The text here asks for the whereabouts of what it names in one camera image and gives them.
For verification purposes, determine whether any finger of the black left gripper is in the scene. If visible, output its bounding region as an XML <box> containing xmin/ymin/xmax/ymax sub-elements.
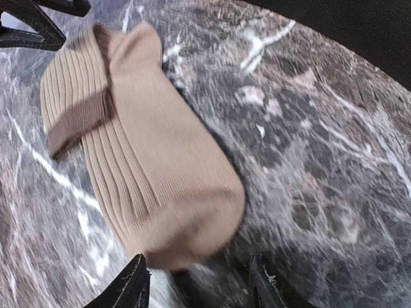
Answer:
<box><xmin>1</xmin><ymin>0</ymin><xmax>91</xmax><ymax>51</ymax></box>

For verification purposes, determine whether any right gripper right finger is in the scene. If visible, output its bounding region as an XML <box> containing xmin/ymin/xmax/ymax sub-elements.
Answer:
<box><xmin>247</xmin><ymin>255</ymin><xmax>315</xmax><ymax>308</ymax></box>

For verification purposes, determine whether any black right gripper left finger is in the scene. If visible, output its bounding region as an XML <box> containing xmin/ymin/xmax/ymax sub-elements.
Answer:
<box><xmin>85</xmin><ymin>254</ymin><xmax>150</xmax><ymax>308</ymax></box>

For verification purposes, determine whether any brown sock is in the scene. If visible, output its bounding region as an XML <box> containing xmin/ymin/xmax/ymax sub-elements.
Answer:
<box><xmin>40</xmin><ymin>23</ymin><xmax>245</xmax><ymax>270</ymax></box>

